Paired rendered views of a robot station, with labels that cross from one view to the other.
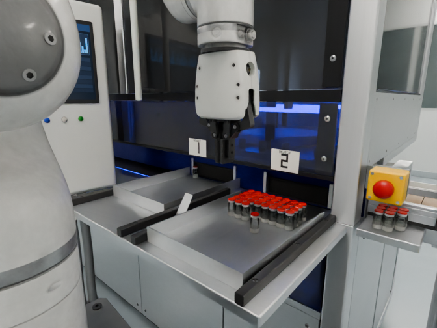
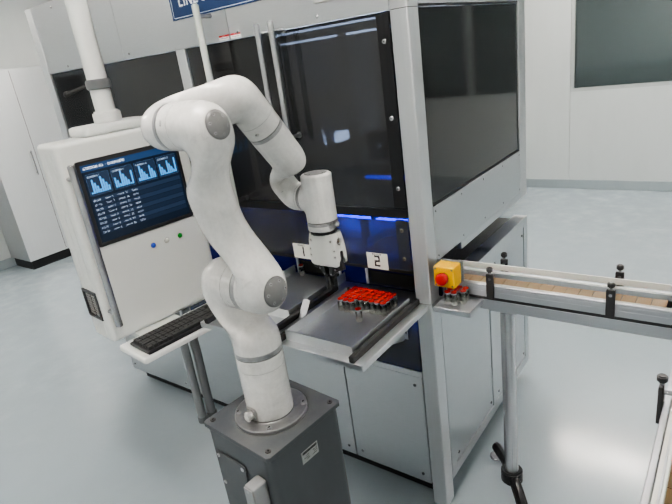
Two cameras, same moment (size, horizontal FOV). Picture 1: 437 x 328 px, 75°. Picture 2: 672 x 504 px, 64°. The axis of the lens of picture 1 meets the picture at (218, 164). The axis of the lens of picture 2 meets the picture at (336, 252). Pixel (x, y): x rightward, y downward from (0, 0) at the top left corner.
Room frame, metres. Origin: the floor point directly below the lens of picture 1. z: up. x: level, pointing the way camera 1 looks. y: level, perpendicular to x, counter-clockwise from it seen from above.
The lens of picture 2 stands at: (-0.95, 0.02, 1.70)
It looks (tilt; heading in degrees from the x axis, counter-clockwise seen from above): 20 degrees down; 358
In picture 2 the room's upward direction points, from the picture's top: 8 degrees counter-clockwise
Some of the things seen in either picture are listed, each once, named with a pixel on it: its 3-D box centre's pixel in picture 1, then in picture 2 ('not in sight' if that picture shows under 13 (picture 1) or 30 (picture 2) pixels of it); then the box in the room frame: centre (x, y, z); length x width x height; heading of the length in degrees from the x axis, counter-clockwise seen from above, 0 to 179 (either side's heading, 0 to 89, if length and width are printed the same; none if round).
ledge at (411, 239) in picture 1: (391, 230); (460, 303); (0.65, -0.43, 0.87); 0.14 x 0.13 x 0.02; 139
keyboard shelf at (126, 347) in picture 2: not in sight; (179, 326); (0.99, 0.60, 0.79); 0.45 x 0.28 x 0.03; 133
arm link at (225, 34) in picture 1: (226, 40); (323, 224); (0.46, -0.01, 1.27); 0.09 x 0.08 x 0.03; 49
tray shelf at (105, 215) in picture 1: (201, 212); (317, 311); (0.76, 0.05, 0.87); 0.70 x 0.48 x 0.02; 49
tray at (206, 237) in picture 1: (240, 225); (349, 318); (0.62, -0.05, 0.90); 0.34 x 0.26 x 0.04; 139
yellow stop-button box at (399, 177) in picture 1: (387, 184); (448, 273); (0.63, -0.39, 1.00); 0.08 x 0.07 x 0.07; 139
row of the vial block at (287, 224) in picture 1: (261, 211); (363, 304); (0.68, -0.11, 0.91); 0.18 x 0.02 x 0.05; 49
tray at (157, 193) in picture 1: (179, 186); (292, 289); (0.92, 0.13, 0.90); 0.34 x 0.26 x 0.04; 139
